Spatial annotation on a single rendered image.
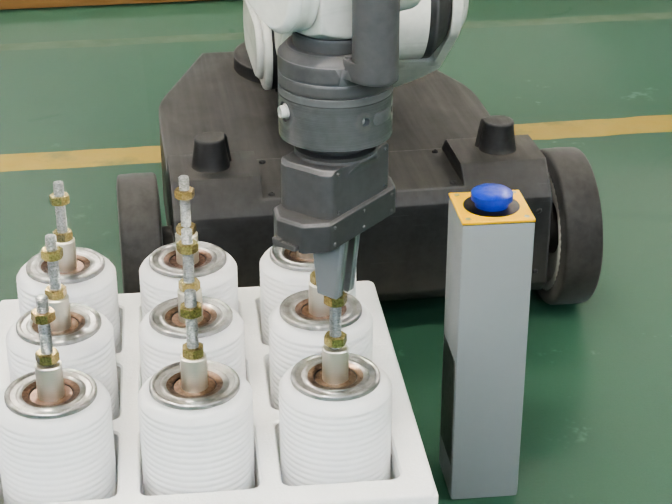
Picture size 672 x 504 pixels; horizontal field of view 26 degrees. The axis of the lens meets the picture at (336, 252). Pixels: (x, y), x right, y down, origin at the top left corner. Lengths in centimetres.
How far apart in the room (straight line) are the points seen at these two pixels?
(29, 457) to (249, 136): 84
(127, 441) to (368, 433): 22
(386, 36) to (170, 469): 41
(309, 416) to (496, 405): 31
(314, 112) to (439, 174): 71
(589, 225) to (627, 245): 29
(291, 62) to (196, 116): 95
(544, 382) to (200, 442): 63
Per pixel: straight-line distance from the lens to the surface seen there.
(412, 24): 156
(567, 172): 180
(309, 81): 107
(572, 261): 179
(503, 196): 138
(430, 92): 211
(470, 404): 146
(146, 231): 170
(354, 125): 108
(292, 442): 123
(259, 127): 198
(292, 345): 130
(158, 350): 130
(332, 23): 106
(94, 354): 130
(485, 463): 150
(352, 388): 121
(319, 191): 110
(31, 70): 278
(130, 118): 251
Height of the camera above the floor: 88
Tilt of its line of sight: 26 degrees down
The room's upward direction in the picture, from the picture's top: straight up
